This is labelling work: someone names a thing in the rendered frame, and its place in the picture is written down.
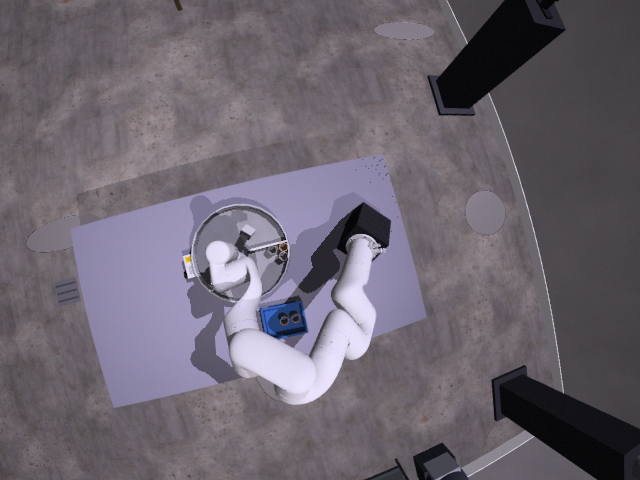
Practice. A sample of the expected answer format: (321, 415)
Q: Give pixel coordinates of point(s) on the blue shallow tray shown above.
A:
(272, 318)

